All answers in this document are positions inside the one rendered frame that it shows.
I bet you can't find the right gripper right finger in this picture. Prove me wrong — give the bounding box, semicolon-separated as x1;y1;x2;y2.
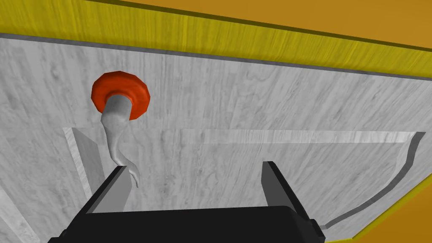
261;161;311;221

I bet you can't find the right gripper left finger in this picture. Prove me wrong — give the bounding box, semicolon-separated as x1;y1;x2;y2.
86;165;132;214

